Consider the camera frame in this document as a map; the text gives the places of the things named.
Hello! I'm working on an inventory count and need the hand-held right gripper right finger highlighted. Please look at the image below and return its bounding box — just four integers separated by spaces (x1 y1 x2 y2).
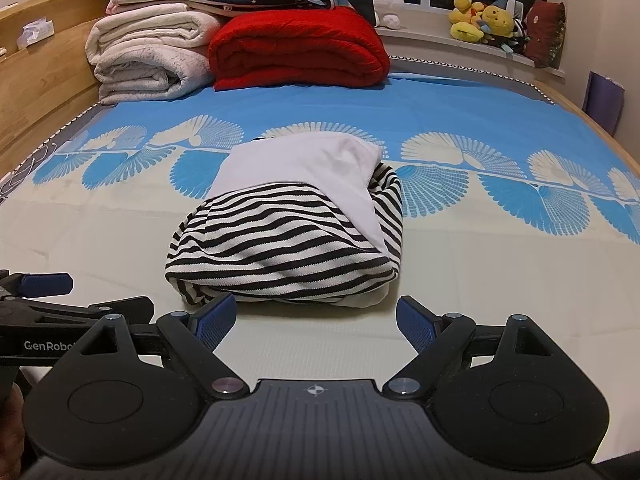
384 296 556 401

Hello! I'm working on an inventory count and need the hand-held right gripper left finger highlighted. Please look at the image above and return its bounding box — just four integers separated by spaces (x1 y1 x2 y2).
75 294 247 401

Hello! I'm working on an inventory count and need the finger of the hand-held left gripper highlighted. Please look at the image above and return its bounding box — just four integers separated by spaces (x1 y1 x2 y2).
17 272 74 298
87 296 155 323

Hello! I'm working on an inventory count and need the striped hooded top white vest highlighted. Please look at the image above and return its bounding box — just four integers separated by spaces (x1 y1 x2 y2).
165 131 405 308

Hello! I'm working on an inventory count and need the blue printed bed sheet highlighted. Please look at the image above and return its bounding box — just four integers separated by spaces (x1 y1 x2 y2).
0 57 640 391

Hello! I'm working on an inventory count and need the cream folded blanket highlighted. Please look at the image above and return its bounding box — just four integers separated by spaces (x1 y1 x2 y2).
86 4 226 106

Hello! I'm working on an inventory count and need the clear tissue pack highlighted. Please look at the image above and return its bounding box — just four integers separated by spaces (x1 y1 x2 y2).
17 17 55 51

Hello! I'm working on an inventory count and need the white window sill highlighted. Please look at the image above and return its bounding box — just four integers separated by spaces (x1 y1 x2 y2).
375 10 568 78

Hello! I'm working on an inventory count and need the purple board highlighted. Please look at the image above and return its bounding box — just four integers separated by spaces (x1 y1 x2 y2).
582 71 625 136

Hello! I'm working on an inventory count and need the red folded blanket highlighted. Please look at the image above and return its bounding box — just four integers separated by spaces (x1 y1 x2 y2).
207 6 391 92

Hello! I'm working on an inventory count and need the yellow plush toy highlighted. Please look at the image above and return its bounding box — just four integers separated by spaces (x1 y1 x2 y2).
450 21 483 42
452 0 483 23
482 5 515 36

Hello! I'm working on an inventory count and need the black striped plush toy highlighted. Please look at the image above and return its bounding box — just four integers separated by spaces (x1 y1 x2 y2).
510 20 531 53

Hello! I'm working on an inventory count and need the white plush toy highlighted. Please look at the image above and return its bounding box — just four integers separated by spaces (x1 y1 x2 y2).
372 0 405 28

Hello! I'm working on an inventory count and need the dark red cushion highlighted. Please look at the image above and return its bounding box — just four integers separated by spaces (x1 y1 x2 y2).
522 0 566 68

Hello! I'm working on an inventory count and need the dark star-print folded blanket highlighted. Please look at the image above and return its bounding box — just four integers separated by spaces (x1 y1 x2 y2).
145 0 337 17

